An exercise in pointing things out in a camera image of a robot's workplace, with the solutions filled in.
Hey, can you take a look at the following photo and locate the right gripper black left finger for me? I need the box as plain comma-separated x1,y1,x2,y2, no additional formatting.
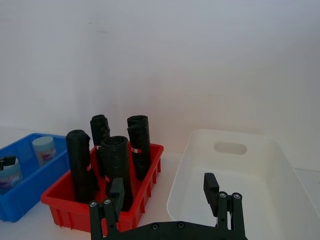
89,177,125,240

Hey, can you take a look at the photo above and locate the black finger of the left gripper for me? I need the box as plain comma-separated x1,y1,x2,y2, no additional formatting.
0,155,17,171

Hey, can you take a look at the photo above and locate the black rolled bag roll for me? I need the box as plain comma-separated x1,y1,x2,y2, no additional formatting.
65,129,100,203
126,115,151,182
96,136,134,212
89,114,111,176

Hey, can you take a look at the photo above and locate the red plastic bin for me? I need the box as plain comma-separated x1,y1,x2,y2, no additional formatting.
40,143,165,232

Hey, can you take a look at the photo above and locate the blue plastic bin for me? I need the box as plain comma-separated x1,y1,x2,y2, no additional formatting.
0,132,71,222

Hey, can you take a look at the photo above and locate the jar with pale blue lid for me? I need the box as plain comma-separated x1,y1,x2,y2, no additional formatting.
31,136,56,167
0,159,24,196

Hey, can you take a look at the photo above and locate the white translucent plastic bin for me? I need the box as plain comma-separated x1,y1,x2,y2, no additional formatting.
166,128,320,229

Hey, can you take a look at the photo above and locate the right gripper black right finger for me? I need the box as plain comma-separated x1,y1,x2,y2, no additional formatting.
203,172,247,236

